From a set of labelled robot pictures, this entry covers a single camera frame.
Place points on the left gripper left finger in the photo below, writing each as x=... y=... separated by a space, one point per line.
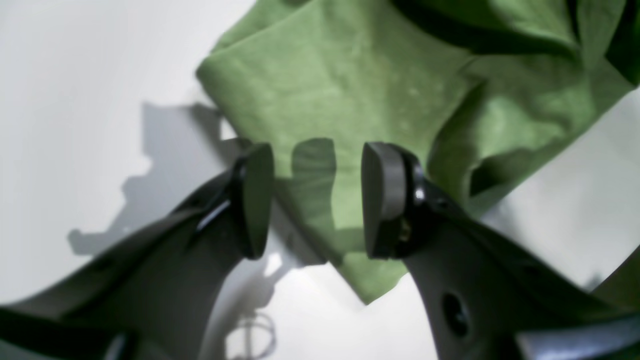
x=150 y=296

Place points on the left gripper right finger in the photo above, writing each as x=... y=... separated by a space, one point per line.
x=486 y=298

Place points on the green T-shirt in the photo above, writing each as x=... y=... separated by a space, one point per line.
x=521 y=110

